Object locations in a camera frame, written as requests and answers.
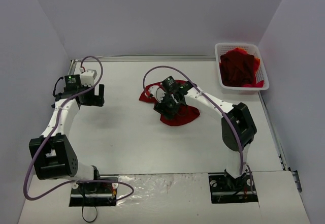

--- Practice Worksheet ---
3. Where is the red t shirt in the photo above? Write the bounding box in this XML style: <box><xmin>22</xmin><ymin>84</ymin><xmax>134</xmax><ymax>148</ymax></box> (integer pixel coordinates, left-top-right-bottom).
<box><xmin>139</xmin><ymin>82</ymin><xmax>200</xmax><ymax>126</ymax></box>

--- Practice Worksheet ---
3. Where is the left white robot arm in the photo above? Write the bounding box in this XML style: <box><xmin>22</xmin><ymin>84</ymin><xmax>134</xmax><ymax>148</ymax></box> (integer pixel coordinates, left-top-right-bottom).
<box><xmin>29</xmin><ymin>70</ymin><xmax>105</xmax><ymax>193</ymax></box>

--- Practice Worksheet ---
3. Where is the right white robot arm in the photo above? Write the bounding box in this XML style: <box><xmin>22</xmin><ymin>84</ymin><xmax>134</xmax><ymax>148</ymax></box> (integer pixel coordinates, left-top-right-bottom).
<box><xmin>148</xmin><ymin>76</ymin><xmax>257</xmax><ymax>190</ymax></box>

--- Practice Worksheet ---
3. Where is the white plastic basket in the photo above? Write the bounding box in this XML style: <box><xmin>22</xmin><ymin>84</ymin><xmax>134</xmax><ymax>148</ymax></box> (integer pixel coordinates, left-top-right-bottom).
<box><xmin>214</xmin><ymin>43</ymin><xmax>269</xmax><ymax>94</ymax></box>

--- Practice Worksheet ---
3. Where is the dark red shirt in basket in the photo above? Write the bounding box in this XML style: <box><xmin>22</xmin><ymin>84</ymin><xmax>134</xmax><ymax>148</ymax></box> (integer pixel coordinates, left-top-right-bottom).
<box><xmin>219</xmin><ymin>50</ymin><xmax>256</xmax><ymax>87</ymax></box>

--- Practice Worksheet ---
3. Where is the orange shirt in basket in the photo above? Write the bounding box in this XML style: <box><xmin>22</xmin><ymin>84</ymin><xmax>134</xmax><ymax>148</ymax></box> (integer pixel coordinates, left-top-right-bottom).
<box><xmin>233</xmin><ymin>47</ymin><xmax>265</xmax><ymax>88</ymax></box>

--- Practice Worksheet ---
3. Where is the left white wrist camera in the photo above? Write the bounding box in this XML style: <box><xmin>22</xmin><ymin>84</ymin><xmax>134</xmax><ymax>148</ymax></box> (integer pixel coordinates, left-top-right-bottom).
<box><xmin>80</xmin><ymin>70</ymin><xmax>97</xmax><ymax>87</ymax></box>

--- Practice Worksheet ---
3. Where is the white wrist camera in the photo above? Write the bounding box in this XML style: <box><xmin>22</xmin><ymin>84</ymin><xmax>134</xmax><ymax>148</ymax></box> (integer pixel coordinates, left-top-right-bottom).
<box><xmin>80</xmin><ymin>70</ymin><xmax>97</xmax><ymax>87</ymax></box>
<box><xmin>144</xmin><ymin>85</ymin><xmax>166</xmax><ymax>103</ymax></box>

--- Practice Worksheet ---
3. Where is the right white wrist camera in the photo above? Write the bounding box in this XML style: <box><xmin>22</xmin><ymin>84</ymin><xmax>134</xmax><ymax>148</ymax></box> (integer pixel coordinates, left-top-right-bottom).
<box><xmin>144</xmin><ymin>85</ymin><xmax>166</xmax><ymax>103</ymax></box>

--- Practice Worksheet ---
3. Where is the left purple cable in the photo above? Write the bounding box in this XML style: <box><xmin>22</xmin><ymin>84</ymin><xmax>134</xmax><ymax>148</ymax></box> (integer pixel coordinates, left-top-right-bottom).
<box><xmin>23</xmin><ymin>55</ymin><xmax>135</xmax><ymax>201</ymax></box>

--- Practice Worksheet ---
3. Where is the purple cable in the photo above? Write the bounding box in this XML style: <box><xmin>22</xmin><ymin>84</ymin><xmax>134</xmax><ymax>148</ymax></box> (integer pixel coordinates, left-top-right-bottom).
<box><xmin>143</xmin><ymin>66</ymin><xmax>254</xmax><ymax>193</ymax></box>
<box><xmin>23</xmin><ymin>55</ymin><xmax>135</xmax><ymax>201</ymax></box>

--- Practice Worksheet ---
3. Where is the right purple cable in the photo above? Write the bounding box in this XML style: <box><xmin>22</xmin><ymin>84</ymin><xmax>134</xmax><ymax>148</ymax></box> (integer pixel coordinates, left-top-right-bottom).
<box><xmin>143</xmin><ymin>66</ymin><xmax>254</xmax><ymax>193</ymax></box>

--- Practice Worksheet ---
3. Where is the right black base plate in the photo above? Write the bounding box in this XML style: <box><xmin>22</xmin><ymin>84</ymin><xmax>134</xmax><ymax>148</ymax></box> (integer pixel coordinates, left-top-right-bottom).
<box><xmin>208</xmin><ymin>172</ymin><xmax>258</xmax><ymax>204</ymax></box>

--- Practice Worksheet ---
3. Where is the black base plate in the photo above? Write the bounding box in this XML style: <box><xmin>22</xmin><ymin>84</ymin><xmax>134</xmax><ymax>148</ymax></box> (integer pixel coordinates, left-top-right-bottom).
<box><xmin>208</xmin><ymin>172</ymin><xmax>258</xmax><ymax>204</ymax></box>
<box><xmin>69</xmin><ymin>182</ymin><xmax>119</xmax><ymax>207</ymax></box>

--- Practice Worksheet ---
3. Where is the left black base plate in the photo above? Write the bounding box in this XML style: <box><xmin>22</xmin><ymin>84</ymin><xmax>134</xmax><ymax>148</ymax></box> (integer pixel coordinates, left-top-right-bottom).
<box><xmin>69</xmin><ymin>182</ymin><xmax>119</xmax><ymax>207</ymax></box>

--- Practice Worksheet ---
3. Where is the thin black cable loop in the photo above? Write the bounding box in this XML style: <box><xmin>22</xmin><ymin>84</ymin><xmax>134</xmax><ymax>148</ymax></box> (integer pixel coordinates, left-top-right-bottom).
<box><xmin>81</xmin><ymin>203</ymin><xmax>98</xmax><ymax>222</ymax></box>

